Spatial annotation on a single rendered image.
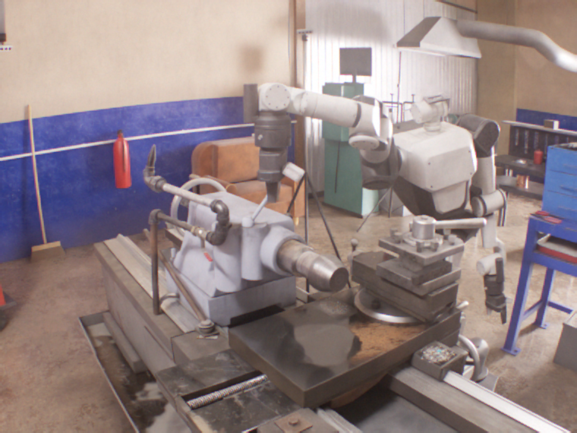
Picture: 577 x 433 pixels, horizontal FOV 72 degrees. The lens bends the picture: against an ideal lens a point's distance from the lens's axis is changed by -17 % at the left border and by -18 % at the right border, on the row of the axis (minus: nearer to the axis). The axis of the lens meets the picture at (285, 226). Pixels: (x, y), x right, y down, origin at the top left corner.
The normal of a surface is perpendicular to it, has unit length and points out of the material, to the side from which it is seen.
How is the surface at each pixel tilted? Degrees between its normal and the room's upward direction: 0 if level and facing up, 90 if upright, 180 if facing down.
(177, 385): 0
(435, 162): 95
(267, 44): 90
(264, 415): 0
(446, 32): 82
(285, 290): 90
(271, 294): 90
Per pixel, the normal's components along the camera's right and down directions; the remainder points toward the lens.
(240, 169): 0.54, 0.48
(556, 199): -0.81, 0.18
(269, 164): -0.22, 0.30
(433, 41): 0.57, 0.11
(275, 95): 0.21, 0.30
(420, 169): -0.49, 0.40
